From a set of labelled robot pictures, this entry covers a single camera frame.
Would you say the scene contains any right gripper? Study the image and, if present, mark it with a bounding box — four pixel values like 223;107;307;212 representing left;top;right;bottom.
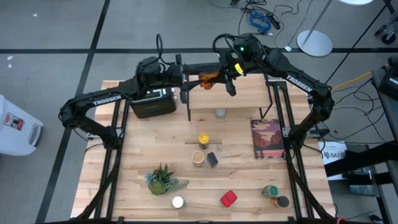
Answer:
214;49;246;97

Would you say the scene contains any dark green spice tin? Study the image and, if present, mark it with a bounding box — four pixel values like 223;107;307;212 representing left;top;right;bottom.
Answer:
206;151;219;169

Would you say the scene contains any yellow cable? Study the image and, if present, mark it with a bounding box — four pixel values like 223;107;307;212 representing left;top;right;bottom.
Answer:
331;72;373;91

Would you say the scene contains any grey side table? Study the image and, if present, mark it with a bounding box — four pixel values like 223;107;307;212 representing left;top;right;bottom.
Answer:
369;67;398;224

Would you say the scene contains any black floor cable bundle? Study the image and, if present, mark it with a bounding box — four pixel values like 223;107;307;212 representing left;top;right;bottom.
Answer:
208;0;313;50

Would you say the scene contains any white round lid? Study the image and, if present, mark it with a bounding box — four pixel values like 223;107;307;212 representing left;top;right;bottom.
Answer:
172;195;185;209

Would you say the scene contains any blue coiled cable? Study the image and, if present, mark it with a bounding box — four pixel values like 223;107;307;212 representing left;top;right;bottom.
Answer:
248;10;272;33

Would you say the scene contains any white plastic bin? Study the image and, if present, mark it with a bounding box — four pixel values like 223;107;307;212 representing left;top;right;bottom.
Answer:
0;94;44;156

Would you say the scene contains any black toaster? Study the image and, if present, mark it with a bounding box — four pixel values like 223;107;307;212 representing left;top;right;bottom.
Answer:
128;86;178;119

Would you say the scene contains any floor lamp with round base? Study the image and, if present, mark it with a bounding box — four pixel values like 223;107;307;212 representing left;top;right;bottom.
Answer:
296;0;374;58

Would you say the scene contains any black aluminium table frame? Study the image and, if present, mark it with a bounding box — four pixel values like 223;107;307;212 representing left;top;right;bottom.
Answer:
70;79;338;224

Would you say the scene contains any orange spice grinder black cap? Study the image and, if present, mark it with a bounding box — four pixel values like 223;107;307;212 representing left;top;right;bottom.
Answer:
271;195;290;208

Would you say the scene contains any orange brown spice pouch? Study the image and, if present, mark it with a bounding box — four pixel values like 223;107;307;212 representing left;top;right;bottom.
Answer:
198;71;221;91

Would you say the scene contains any black crossbar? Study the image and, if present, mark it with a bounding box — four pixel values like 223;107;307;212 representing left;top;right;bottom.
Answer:
324;141;398;178

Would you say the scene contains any potted artificial succulent plant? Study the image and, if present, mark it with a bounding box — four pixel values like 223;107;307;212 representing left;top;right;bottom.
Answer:
144;162;190;196

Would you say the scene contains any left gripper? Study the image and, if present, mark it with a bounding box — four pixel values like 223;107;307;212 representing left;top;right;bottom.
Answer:
167;53;205;104

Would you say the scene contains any canyon landscape print book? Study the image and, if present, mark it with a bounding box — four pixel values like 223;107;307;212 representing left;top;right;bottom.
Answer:
250;119;286;160

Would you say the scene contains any black machine on side table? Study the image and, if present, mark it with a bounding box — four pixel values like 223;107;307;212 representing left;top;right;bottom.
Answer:
371;55;398;102

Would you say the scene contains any wooden shelf with black legs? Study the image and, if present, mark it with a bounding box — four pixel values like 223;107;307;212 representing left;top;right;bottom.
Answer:
185;73;274;121

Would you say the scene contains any yellow-lid onion seasoning jar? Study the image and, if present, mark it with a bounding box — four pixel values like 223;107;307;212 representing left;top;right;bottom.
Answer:
198;133;210;150

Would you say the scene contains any white printed sign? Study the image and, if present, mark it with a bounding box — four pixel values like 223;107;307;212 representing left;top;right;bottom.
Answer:
317;141;348;166

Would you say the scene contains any green-lid herb jar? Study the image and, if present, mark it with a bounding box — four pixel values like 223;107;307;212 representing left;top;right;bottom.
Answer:
261;184;280;199

